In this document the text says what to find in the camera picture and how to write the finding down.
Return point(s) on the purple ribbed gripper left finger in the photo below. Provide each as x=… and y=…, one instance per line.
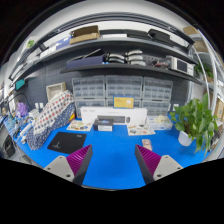
x=73, y=167

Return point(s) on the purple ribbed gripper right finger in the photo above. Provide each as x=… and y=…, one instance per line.
x=153, y=166

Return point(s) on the black mouse pad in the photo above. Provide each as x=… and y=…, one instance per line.
x=67, y=143

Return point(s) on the blue table mat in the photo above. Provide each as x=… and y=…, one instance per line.
x=113, y=164

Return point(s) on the right picture card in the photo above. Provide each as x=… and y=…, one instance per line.
x=137, y=130

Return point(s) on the picture card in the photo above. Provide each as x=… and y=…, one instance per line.
x=77, y=125
x=137, y=130

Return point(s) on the left picture card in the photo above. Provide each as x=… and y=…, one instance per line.
x=77, y=125

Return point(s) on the white patterned box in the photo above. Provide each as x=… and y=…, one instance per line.
x=159, y=122

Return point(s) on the small black box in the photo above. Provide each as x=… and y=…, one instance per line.
x=103, y=125

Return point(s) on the white keyboard box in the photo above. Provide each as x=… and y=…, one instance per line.
x=136, y=116

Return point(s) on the patterned cloth cover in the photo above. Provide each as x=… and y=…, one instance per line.
x=55, y=114

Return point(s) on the green potted plant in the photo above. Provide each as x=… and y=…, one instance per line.
x=197, y=121

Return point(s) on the yellow card box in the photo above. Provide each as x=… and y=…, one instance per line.
x=123, y=102

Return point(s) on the right grey drawer organizer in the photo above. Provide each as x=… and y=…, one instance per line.
x=157, y=89

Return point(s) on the grey drawer organizer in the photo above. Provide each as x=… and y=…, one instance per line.
x=123, y=85
x=89, y=87
x=157, y=89

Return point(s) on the purple toy figure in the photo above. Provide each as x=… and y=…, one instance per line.
x=22, y=109

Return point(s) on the wicker basket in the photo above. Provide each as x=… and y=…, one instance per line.
x=54, y=89

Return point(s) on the left grey drawer organizer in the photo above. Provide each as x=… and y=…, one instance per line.
x=89, y=87

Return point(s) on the middle grey drawer organizer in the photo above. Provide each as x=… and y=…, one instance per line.
x=123, y=85

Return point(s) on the white instrument on shelf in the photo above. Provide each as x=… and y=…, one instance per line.
x=180, y=65

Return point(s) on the dark blue flat box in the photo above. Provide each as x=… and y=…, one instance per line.
x=94, y=60

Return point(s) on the cardboard box on shelf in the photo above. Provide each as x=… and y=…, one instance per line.
x=84, y=34

